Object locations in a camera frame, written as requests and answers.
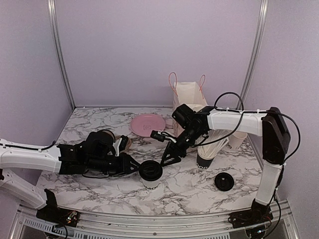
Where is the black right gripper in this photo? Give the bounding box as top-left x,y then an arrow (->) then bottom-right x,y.
160,126 -> 204,166

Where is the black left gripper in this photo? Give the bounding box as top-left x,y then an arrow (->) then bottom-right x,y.
87,152 -> 143,177

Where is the white paper coffee cup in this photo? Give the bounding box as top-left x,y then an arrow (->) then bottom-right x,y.
142,178 -> 161,190

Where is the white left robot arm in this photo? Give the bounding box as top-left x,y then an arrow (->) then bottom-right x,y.
0,130 -> 140,222

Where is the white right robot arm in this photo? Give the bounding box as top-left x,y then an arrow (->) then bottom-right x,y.
160,104 -> 291,223

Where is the white paper takeout bag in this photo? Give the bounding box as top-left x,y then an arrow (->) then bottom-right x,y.
168,72 -> 209,137

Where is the brown cardboard cup carrier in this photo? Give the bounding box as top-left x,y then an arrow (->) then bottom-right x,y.
102,129 -> 132,152

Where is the black cup holding straws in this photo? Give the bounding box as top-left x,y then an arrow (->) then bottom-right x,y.
196,151 -> 214,170

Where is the bundle of white wrapped straws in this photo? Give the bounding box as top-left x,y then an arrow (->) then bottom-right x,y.
197,130 -> 230,160

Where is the pink round plate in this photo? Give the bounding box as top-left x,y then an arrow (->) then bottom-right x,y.
130,114 -> 166,137

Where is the black plastic cup lid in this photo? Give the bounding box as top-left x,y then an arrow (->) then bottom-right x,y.
214,172 -> 234,192

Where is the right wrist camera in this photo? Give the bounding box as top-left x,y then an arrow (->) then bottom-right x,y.
150,130 -> 176,143

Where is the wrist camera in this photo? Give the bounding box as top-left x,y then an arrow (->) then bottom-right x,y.
113,135 -> 132,157
150,130 -> 176,143

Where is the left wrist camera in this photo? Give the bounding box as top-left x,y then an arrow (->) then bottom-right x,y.
113,135 -> 132,157

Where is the right aluminium frame post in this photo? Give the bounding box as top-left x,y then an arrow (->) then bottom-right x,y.
240,0 -> 269,102

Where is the aluminium frame post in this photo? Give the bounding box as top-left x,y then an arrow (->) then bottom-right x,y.
47,0 -> 76,111
240,0 -> 269,102

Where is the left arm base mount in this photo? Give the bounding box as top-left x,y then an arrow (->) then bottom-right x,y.
36,189 -> 80,227

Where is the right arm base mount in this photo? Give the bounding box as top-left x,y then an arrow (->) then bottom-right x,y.
228,210 -> 274,229

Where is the aluminium front rail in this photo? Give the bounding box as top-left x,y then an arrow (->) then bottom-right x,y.
9,206 -> 300,239

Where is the left aluminium frame post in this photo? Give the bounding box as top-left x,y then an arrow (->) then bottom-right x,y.
47,0 -> 76,111

